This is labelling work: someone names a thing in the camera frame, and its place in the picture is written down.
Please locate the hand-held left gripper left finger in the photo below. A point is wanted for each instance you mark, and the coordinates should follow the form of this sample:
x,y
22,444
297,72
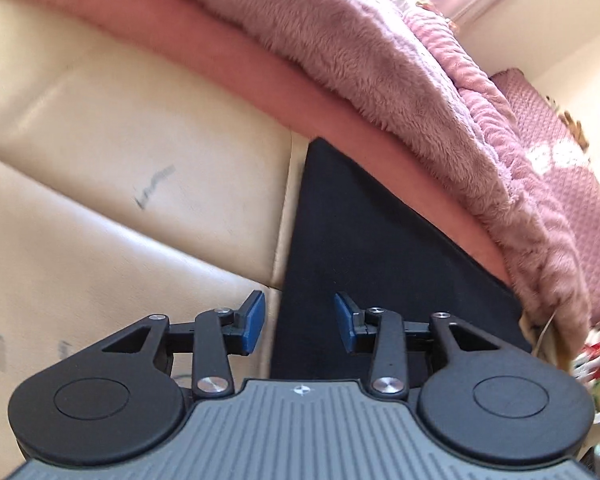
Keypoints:
x,y
254,322

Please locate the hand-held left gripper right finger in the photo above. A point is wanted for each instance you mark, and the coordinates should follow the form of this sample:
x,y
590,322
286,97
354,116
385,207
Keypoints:
x,y
346,322

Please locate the black pants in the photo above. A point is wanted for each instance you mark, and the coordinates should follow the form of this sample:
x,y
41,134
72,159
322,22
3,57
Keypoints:
x,y
370,240

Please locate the red and white packet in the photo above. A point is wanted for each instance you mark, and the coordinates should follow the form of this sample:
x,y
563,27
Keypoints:
x,y
597,355

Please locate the coral pink bed sheet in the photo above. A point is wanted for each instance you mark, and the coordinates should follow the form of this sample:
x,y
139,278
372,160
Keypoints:
x,y
230,70

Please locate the pink fluffy blanket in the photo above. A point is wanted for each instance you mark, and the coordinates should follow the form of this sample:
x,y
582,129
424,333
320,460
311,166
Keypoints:
x,y
380,70

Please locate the pink quilted headboard cushion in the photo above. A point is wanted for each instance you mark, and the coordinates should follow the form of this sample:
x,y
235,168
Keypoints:
x,y
580,220

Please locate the brown stuffed toy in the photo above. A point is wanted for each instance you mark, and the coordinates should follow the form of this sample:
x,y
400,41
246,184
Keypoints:
x,y
574,127

